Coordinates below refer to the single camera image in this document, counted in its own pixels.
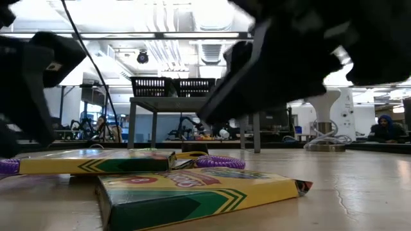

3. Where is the black aluminium table frame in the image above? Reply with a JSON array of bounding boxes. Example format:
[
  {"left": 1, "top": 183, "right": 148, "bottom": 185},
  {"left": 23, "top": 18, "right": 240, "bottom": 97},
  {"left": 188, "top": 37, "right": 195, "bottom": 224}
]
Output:
[{"left": 0, "top": 138, "right": 411, "bottom": 155}]

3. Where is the grey perforated metal shelf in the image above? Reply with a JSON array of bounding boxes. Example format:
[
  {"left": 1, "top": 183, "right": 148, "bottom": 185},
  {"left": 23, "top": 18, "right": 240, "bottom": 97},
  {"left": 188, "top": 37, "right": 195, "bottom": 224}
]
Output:
[{"left": 128, "top": 96, "right": 261, "bottom": 154}]

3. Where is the white coiled cable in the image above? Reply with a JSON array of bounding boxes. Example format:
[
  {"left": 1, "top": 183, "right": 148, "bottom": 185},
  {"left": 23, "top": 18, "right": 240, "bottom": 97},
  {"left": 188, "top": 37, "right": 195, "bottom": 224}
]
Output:
[{"left": 302, "top": 119, "right": 353, "bottom": 147}]

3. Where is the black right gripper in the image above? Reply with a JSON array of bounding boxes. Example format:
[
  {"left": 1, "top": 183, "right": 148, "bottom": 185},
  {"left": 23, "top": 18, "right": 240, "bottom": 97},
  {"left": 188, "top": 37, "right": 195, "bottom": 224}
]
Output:
[{"left": 230, "top": 0, "right": 411, "bottom": 87}]

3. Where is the black ceiling camera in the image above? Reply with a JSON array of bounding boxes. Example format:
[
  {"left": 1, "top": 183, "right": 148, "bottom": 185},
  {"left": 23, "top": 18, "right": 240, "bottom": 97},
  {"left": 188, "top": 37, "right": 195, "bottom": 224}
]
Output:
[{"left": 136, "top": 49, "right": 150, "bottom": 65}]

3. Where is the purple coil wristband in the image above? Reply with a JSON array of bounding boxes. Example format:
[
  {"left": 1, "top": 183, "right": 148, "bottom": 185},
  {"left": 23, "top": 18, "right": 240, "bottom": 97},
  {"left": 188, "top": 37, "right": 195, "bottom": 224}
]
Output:
[
  {"left": 195, "top": 155, "right": 247, "bottom": 171},
  {"left": 0, "top": 158, "right": 21, "bottom": 176}
]

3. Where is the white background cabinet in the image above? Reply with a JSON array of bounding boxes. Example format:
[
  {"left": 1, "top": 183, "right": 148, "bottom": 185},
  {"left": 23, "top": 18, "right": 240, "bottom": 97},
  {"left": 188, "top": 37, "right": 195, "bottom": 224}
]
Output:
[{"left": 333, "top": 87, "right": 358, "bottom": 142}]

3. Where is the black hanging cable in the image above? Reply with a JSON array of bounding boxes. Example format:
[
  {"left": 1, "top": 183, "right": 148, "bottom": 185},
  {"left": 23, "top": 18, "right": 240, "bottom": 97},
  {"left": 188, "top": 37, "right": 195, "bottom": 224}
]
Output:
[{"left": 60, "top": 0, "right": 123, "bottom": 142}]

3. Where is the yellow rubber bands bunch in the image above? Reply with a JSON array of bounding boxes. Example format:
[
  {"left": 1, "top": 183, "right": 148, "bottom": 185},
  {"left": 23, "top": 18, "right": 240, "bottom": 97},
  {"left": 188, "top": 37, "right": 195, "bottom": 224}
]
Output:
[{"left": 175, "top": 151, "right": 210, "bottom": 160}]

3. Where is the person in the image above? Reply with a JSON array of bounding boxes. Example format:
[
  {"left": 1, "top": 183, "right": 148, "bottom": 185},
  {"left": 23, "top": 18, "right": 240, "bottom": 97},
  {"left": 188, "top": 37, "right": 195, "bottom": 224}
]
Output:
[
  {"left": 95, "top": 115, "right": 123, "bottom": 143},
  {"left": 367, "top": 114, "right": 408, "bottom": 144}
]

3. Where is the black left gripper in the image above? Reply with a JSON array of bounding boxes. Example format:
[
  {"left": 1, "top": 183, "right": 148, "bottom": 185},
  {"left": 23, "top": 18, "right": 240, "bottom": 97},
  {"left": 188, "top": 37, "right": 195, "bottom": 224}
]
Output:
[{"left": 0, "top": 30, "right": 87, "bottom": 148}]

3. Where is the black overhead crossbar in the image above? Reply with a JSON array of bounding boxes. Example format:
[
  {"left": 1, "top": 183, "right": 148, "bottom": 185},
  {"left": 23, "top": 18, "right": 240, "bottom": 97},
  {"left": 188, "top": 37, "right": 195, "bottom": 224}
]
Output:
[{"left": 0, "top": 31, "right": 255, "bottom": 41}]

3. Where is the black background rack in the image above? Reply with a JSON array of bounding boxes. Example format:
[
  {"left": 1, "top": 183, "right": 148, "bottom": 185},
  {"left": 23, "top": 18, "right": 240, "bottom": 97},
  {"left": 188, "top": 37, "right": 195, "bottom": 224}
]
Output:
[{"left": 57, "top": 83, "right": 110, "bottom": 142}]

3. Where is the yellow green crayon box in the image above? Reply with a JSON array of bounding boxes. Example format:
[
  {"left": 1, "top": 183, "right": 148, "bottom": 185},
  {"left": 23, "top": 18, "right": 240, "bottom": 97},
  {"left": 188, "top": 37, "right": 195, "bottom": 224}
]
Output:
[
  {"left": 173, "top": 158, "right": 196, "bottom": 171},
  {"left": 95, "top": 166, "right": 314, "bottom": 231},
  {"left": 18, "top": 148, "right": 177, "bottom": 176}
]

